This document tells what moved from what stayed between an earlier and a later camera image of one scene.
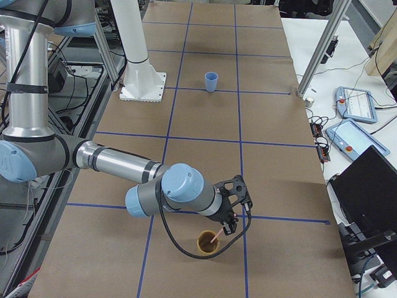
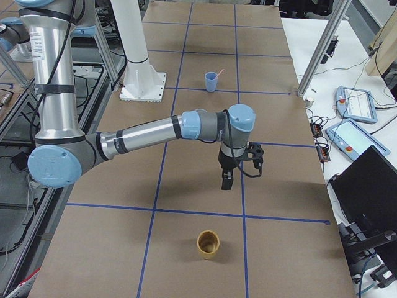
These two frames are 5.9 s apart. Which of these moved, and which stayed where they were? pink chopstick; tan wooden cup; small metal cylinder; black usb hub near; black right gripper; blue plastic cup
Moved: pink chopstick; black right gripper
Stayed: small metal cylinder; tan wooden cup; black usb hub near; blue plastic cup
